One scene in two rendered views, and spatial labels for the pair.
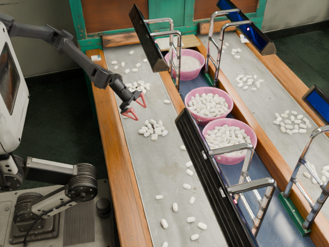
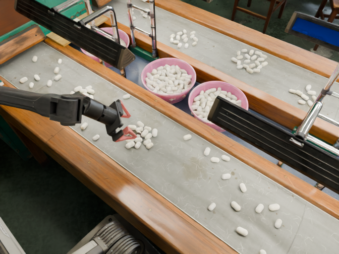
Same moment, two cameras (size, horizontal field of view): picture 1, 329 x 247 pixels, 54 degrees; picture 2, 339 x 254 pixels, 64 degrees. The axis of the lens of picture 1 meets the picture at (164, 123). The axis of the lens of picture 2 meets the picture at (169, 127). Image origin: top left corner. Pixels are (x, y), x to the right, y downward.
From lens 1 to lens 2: 72 cm
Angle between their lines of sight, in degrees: 26
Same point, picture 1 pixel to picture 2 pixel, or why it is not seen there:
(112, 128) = (94, 161)
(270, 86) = (204, 34)
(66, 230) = not seen: outside the picture
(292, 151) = (272, 87)
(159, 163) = (178, 169)
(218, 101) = (173, 71)
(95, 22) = not seen: outside the picture
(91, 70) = (46, 107)
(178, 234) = (261, 232)
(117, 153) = (127, 187)
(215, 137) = (203, 110)
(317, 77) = not seen: hidden behind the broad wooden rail
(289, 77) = (213, 19)
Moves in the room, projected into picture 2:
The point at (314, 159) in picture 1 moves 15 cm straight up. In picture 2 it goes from (292, 84) to (304, 60)
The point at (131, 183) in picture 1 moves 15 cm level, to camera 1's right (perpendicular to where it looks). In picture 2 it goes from (174, 211) to (207, 187)
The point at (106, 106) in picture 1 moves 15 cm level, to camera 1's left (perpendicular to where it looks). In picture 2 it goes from (63, 137) to (26, 156)
